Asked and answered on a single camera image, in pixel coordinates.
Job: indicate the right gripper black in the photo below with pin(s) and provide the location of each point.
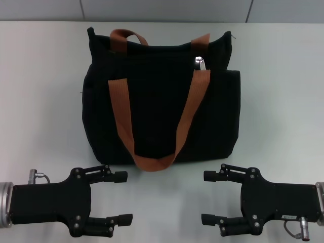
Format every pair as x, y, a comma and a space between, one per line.
278, 200

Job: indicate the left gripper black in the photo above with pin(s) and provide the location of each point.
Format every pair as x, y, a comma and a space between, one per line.
50, 200

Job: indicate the silver zipper pull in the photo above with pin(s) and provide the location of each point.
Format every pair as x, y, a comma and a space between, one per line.
201, 63

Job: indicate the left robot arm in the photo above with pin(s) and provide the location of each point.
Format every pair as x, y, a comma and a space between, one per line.
5, 202

